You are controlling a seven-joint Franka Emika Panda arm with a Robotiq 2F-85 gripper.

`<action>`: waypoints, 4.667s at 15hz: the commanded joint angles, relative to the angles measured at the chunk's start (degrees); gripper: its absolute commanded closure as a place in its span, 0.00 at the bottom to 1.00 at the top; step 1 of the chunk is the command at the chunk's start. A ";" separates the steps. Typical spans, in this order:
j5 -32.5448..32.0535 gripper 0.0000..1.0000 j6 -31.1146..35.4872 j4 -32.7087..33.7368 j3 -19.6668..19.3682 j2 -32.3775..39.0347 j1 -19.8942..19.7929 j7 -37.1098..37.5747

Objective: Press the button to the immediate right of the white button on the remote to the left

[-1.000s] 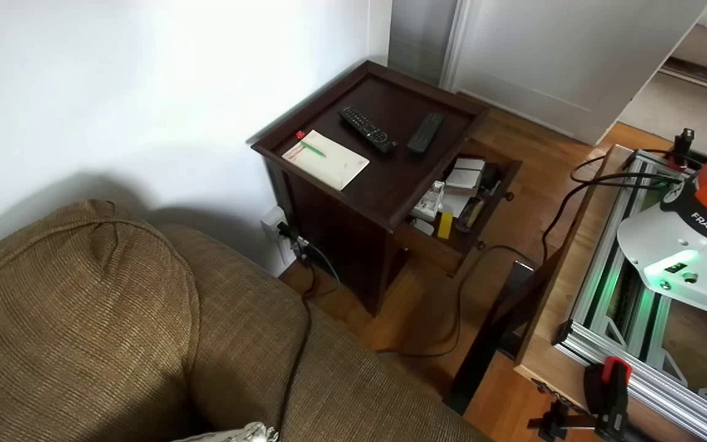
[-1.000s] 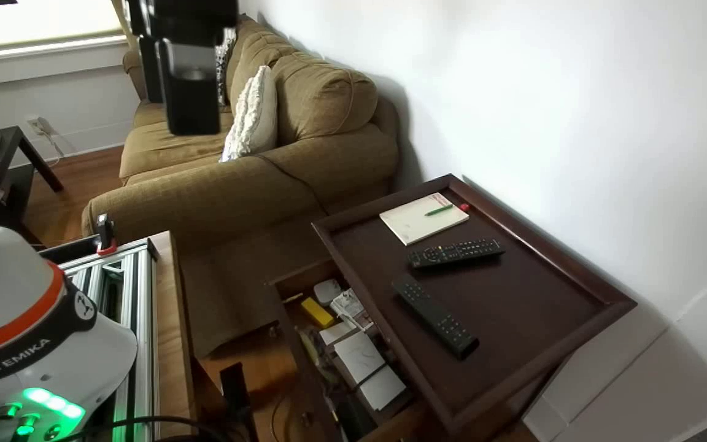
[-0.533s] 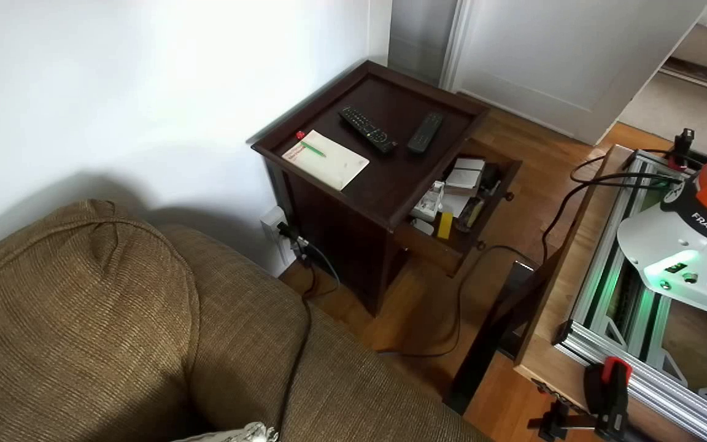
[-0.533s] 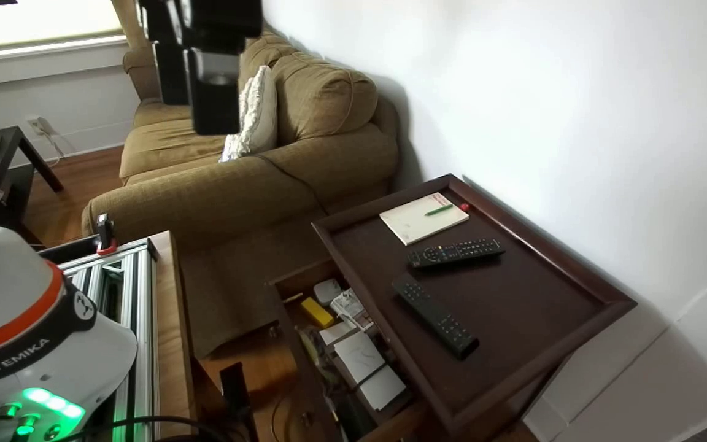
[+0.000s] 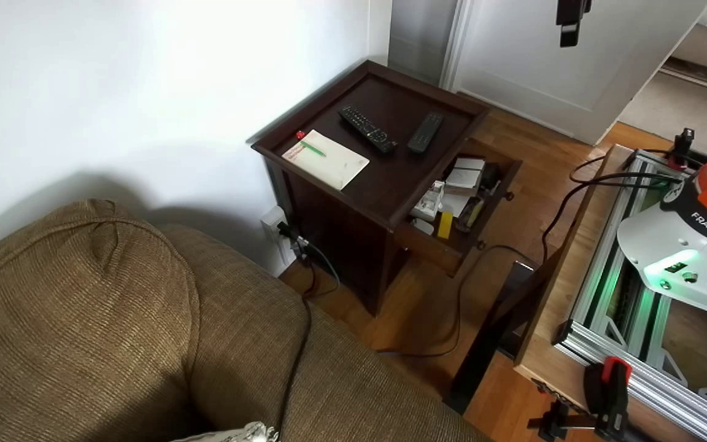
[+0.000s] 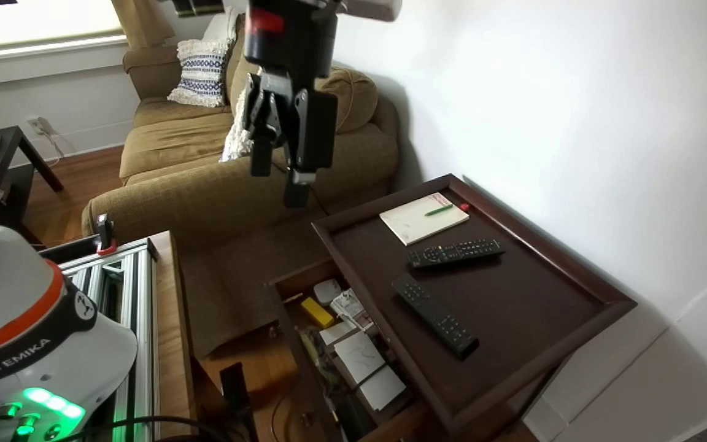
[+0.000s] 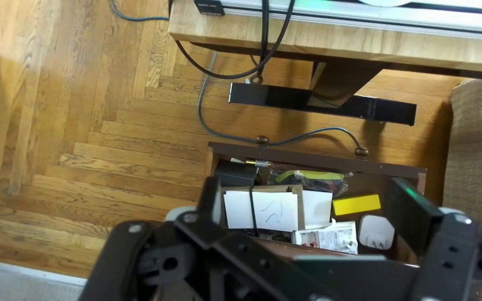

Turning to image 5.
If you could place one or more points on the flat white box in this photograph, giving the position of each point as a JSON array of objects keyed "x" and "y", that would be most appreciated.
[
  {"x": 459, "y": 184},
  {"x": 469, "y": 168}
]

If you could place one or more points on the black and red clamp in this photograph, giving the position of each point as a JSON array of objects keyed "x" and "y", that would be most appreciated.
[{"x": 607, "y": 394}]

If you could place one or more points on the long black remote control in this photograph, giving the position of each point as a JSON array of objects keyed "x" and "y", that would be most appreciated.
[{"x": 368, "y": 130}]

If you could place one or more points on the dark wooden table drawer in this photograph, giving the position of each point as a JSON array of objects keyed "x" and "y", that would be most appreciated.
[{"x": 452, "y": 249}]

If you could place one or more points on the brown fabric sofa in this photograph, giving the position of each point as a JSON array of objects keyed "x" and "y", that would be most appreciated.
[{"x": 109, "y": 327}]

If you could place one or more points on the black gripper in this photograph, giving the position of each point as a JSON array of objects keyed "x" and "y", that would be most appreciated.
[{"x": 573, "y": 10}]

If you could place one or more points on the white notepad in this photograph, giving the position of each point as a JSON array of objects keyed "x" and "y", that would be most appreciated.
[{"x": 328, "y": 161}]

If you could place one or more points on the black stand bar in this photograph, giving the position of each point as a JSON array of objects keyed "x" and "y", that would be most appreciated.
[{"x": 492, "y": 345}]

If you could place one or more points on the white wall outlet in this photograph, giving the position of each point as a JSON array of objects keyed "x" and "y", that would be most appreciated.
[{"x": 274, "y": 221}]

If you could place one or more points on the dark wooden side table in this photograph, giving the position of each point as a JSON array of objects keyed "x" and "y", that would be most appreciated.
[{"x": 393, "y": 175}]

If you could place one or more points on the small black clamp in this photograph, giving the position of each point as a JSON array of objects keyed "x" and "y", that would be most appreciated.
[{"x": 684, "y": 147}]

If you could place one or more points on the black power plug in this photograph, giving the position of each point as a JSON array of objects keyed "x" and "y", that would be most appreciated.
[{"x": 298, "y": 241}]

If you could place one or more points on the small yellow item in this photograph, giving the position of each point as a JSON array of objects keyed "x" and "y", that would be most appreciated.
[{"x": 445, "y": 224}]

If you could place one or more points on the white door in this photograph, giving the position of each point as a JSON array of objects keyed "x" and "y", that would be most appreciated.
[{"x": 534, "y": 57}]

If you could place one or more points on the aluminium profile robot frame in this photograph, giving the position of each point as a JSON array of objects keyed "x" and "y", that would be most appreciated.
[{"x": 615, "y": 279}]

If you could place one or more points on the small red object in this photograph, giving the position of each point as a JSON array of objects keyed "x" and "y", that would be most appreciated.
[{"x": 300, "y": 135}]

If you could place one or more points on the short black remote control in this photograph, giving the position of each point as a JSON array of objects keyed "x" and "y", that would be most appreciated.
[{"x": 425, "y": 134}]

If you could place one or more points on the green pen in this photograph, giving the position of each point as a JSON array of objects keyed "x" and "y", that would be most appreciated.
[{"x": 313, "y": 147}]

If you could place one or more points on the aluminium frame machine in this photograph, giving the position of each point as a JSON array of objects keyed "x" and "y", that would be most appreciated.
[{"x": 557, "y": 296}]

